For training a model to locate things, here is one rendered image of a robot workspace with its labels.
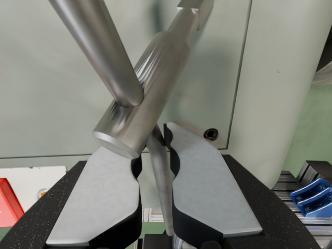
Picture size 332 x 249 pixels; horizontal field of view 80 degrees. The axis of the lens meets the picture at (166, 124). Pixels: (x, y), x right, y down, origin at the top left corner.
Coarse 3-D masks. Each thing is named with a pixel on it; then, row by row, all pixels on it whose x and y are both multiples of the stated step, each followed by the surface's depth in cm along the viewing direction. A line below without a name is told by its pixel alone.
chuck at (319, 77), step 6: (330, 30) 22; (330, 36) 22; (330, 42) 22; (324, 48) 23; (330, 48) 22; (324, 54) 23; (330, 54) 22; (324, 60) 23; (330, 60) 22; (318, 66) 24; (324, 66) 23; (330, 66) 22; (318, 72) 24; (324, 72) 24; (330, 72) 24; (318, 78) 25; (324, 78) 25; (330, 78) 26
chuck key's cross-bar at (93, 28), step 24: (48, 0) 5; (72, 0) 4; (96, 0) 5; (72, 24) 5; (96, 24) 5; (96, 48) 6; (120, 48) 6; (96, 72) 7; (120, 72) 6; (120, 96) 7; (168, 192) 17; (168, 216) 21
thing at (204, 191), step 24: (168, 144) 12; (192, 144) 10; (192, 168) 9; (216, 168) 9; (192, 192) 7; (216, 192) 7; (240, 192) 7; (192, 216) 7; (216, 216) 7; (240, 216) 7; (192, 240) 7; (216, 240) 6
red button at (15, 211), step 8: (0, 184) 19; (8, 184) 20; (0, 192) 19; (8, 192) 20; (0, 200) 20; (8, 200) 20; (16, 200) 21; (0, 208) 20; (8, 208) 20; (16, 208) 21; (0, 216) 21; (8, 216) 21; (16, 216) 21; (0, 224) 21; (8, 224) 21
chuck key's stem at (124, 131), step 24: (192, 0) 11; (192, 24) 11; (168, 48) 9; (144, 72) 9; (168, 72) 9; (144, 96) 8; (168, 96) 9; (120, 120) 8; (144, 120) 8; (120, 144) 8; (144, 144) 8
